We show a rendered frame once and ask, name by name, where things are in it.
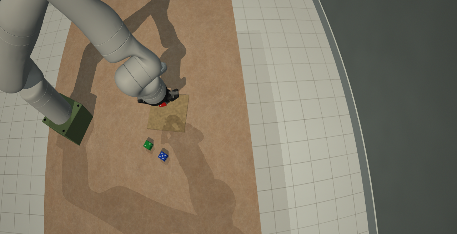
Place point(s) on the olive-tan square mat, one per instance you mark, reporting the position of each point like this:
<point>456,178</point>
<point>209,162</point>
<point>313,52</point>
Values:
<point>171,117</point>

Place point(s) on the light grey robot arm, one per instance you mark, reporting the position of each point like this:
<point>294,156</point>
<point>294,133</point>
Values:
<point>20,25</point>

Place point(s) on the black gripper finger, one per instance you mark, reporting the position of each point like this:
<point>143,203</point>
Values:
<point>140,100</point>
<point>174,96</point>

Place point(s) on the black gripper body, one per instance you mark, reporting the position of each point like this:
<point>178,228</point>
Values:
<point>166,96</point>

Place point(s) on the green die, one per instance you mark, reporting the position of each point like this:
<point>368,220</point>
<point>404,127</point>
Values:
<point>148,145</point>

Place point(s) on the blue die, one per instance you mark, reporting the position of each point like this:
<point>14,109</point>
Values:
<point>163,156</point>

